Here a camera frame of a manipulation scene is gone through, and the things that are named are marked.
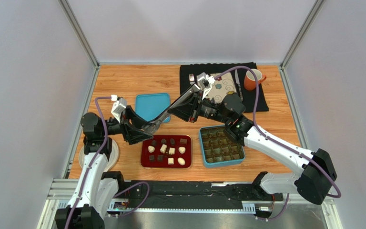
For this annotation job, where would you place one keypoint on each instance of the orange mug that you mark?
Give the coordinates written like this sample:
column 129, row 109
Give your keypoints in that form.
column 253, row 78

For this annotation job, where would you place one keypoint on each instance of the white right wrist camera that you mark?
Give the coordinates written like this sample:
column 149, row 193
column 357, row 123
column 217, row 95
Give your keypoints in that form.
column 206, row 83

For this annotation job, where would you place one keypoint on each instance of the red chocolate tray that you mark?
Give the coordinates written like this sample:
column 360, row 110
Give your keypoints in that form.
column 167, row 151

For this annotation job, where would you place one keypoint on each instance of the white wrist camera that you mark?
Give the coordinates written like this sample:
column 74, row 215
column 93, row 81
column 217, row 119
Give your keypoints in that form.
column 118, row 107
column 206, row 83

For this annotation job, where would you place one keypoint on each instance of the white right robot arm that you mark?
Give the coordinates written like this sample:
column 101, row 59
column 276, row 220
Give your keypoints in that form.
column 312, row 173

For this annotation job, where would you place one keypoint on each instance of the black cloth placemat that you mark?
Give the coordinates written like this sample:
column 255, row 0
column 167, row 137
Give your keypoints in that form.
column 209, row 68

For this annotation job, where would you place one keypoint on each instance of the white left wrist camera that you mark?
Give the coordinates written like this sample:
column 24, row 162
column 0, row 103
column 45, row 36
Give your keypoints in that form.
column 118, row 107

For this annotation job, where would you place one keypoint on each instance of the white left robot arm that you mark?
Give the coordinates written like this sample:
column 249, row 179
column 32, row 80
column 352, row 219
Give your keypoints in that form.
column 96, row 187

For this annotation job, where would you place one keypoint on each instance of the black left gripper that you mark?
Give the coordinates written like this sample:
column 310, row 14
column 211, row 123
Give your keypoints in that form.
column 133, row 136

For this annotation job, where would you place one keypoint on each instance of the floral square plate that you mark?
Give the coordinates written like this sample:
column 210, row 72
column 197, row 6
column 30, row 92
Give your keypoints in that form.
column 222, row 87

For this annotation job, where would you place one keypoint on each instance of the blue tin lid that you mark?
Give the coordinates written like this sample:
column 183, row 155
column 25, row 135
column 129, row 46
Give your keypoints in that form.
column 149, row 106

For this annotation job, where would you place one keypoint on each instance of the blue chocolate tin box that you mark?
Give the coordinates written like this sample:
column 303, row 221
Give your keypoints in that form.
column 217, row 150

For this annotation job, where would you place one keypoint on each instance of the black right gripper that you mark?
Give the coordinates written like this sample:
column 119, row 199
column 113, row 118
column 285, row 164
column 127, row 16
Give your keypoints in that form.
column 194, row 108

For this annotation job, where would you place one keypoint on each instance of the silver table knife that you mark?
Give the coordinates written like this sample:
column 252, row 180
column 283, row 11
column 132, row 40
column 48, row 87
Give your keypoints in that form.
column 238, row 84

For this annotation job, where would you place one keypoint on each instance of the white round plate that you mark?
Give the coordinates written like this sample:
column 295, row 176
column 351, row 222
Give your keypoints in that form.
column 114, row 156

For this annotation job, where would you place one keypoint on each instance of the silver fork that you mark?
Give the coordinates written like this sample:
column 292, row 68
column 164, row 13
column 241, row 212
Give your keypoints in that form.
column 192, row 79

